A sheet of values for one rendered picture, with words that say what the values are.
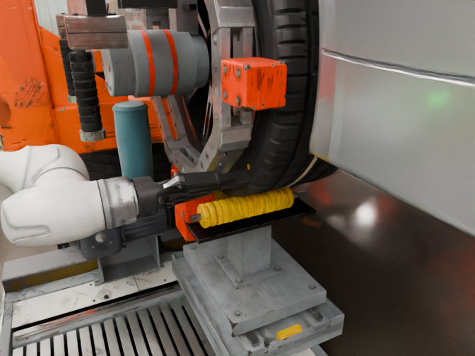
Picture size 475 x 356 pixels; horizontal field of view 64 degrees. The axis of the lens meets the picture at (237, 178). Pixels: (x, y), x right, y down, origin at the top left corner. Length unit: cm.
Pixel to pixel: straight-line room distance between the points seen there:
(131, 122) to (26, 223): 41
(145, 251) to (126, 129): 65
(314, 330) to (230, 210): 44
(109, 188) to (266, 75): 33
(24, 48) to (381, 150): 106
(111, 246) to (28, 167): 55
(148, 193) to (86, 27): 29
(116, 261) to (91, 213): 85
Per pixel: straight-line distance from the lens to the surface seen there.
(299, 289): 114
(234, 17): 66
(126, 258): 152
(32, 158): 80
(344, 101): 54
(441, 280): 172
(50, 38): 325
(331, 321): 116
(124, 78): 82
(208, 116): 103
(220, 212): 89
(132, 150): 101
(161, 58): 83
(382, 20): 49
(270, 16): 67
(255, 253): 113
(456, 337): 149
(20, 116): 132
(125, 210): 69
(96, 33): 67
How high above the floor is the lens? 95
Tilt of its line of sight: 24 degrees down
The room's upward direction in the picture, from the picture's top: straight up
